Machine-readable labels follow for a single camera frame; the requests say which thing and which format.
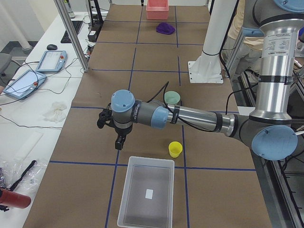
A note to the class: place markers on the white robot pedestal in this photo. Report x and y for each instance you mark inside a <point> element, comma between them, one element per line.
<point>206,69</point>

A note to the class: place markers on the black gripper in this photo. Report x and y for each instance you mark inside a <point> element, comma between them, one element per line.
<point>122,130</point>

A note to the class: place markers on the light green bowl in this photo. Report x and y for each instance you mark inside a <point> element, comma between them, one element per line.
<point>172,97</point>

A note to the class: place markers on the yellow plastic cup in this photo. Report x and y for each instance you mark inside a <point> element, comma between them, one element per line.
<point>175,149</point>

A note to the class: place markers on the clear plastic bag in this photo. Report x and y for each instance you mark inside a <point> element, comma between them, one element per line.
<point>22,177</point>

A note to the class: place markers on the clear plastic bin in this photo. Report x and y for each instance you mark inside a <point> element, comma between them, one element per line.
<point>147,198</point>

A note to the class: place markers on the white flat plastic strip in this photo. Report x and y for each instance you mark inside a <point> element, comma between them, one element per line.
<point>28,146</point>

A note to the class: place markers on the pink plastic bin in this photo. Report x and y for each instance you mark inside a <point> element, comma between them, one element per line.
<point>157,9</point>

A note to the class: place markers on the teach pendant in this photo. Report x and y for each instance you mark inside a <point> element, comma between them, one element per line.
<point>25,85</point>
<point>52,61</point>

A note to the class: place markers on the purple cloth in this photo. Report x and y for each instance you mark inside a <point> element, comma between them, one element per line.
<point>165,28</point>

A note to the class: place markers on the near teach pendant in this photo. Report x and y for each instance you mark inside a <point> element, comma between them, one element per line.
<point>25,85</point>

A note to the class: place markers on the aluminium frame post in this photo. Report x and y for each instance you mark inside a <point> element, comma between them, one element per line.
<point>72,33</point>

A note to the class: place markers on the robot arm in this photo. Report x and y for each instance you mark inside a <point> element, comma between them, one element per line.
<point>266,130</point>

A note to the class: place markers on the far teach pendant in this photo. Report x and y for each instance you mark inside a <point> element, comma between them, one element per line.
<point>52,61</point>

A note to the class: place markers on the crumpled white tissue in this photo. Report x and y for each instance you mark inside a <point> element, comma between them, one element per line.
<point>56,113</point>

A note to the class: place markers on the black power box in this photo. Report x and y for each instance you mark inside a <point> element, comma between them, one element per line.
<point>94,33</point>

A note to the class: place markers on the red bottle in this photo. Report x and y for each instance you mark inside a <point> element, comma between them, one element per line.
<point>13,199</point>

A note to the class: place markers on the black computer mouse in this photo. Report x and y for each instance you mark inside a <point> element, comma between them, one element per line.
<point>51,47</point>

